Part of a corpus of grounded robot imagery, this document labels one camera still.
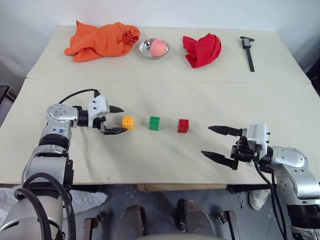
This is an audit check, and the red toy brick cube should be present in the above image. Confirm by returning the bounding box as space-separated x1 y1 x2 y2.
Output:
177 118 190 134

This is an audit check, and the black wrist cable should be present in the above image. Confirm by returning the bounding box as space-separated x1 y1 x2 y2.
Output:
57 88 101 104
252 147 289 240

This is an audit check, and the pink peach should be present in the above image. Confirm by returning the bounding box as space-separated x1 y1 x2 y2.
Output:
149 38 168 58

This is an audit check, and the black vernier caliper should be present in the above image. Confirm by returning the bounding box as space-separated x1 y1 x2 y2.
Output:
239 36 257 73

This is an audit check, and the crumpled orange cloth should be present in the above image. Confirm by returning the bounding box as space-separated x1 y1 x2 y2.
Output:
64 20 141 63

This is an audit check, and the yellow toy brick cube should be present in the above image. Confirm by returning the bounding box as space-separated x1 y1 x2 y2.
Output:
121 115 135 131

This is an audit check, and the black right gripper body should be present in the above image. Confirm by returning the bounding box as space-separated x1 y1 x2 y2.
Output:
230 128 261 164

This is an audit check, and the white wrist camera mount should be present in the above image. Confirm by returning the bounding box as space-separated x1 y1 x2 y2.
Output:
245 122 271 168
87 94 111 130

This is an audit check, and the cream table cover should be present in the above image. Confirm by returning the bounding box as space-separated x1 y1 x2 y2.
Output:
0 78 320 186
26 25 312 85

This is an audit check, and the white crumpled plastic sheet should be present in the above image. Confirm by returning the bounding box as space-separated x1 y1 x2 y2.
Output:
0 184 109 227

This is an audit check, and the white shoe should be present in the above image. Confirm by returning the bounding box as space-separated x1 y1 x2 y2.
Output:
248 189 270 211

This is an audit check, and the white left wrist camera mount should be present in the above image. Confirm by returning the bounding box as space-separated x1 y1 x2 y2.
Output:
87 94 111 130

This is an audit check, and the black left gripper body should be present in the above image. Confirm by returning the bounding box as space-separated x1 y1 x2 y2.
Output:
92 115 108 136

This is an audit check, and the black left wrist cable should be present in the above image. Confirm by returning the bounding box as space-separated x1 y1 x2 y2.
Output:
57 88 101 104

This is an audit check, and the crumpled red cloth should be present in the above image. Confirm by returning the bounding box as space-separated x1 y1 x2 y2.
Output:
182 32 223 69

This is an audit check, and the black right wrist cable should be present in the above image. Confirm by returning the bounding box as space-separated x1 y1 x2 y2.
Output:
252 147 289 240

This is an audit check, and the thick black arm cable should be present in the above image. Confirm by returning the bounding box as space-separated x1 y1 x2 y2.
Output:
13 172 77 240

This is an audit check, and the green toy brick cube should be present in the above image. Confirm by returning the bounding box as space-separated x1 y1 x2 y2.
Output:
149 116 161 131

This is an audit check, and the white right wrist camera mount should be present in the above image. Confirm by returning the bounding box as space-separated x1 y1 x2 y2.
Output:
245 122 271 168

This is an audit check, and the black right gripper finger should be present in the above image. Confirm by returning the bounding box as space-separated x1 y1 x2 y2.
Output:
207 125 244 137
200 150 240 171

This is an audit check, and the rusty metal table leg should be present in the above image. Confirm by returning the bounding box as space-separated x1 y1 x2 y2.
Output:
84 211 108 240
216 210 242 240

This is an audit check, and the shiny silver metal bowl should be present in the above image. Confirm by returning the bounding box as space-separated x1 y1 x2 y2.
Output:
136 37 171 61

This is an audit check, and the wooden beam under table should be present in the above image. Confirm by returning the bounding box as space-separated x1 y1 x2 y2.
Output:
144 184 227 193

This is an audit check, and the dark rounded shape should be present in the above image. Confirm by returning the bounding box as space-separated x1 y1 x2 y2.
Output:
176 198 216 236
116 204 148 239

